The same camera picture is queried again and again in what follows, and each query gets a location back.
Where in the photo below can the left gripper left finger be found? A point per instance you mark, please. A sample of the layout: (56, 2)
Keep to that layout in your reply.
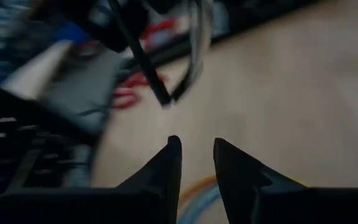
(166, 174)

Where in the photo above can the person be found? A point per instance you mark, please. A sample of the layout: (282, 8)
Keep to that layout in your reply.
(36, 74)

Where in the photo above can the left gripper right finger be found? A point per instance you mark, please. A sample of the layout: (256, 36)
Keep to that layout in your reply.
(238, 180)

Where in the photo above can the black aluminium table frame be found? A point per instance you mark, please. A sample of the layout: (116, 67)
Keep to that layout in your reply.
(172, 51)

